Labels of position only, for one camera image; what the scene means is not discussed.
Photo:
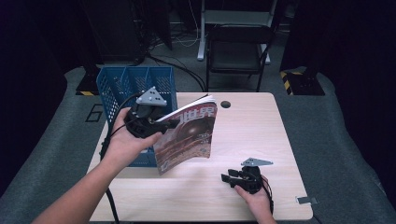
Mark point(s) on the illustrated magazine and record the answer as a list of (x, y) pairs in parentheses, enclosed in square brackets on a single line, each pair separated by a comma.
[(188, 133)]

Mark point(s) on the dark equipment cabinet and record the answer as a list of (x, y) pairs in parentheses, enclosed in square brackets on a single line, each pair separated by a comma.
[(112, 28)]

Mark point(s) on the black yellow-striped stand base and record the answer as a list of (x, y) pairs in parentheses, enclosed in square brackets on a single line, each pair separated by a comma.
[(88, 84), (303, 82)]

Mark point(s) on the black table grommet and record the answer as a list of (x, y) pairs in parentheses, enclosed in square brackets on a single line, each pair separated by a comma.
[(225, 104)]

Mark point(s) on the person's right hand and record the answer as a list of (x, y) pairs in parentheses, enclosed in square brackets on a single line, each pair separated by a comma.
[(256, 200)]

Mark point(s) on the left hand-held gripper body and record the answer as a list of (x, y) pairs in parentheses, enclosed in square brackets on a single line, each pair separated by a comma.
[(145, 115)]

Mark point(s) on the white metal desk frame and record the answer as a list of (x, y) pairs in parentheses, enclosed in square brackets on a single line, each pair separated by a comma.
[(236, 17)]

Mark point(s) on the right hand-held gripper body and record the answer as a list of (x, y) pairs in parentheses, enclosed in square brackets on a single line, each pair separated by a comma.
[(252, 177)]

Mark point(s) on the person's left hand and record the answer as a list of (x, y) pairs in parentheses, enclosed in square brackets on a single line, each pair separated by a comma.
[(127, 143)]

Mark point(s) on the black folding chair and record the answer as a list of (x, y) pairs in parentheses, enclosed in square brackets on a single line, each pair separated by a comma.
[(238, 53)]

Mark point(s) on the blue plastic file basket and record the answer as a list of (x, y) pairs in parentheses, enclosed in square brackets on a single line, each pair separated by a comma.
[(130, 84)]

